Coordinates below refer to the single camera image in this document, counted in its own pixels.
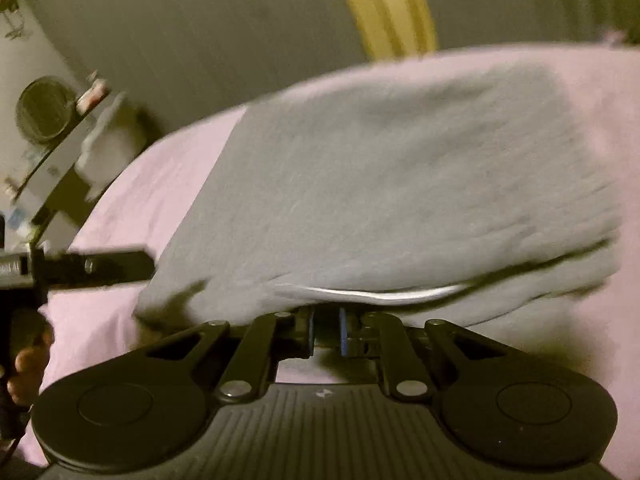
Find white bag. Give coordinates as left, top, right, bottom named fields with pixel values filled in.
left=75, top=92, right=147, bottom=202

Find round dark fan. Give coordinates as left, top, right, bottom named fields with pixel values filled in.
left=15, top=76, right=77, bottom=145

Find person's left hand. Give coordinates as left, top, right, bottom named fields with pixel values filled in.
left=0, top=321, right=55, bottom=408

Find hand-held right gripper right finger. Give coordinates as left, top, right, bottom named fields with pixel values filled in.
left=339, top=307, right=501, bottom=401

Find grey pants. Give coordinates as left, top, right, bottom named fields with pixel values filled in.
left=132, top=60, right=623, bottom=341

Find dark side table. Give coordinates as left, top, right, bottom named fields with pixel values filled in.
left=5, top=91, right=127, bottom=257

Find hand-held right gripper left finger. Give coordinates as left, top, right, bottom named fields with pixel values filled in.
left=145, top=307, right=316, bottom=403

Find green curtain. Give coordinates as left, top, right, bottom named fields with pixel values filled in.
left=10, top=0, right=640, bottom=136

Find yellow curtain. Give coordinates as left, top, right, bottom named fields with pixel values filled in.
left=330, top=0, right=438, bottom=58

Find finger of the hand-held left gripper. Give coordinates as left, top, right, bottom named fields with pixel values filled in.
left=45, top=247, right=156, bottom=291

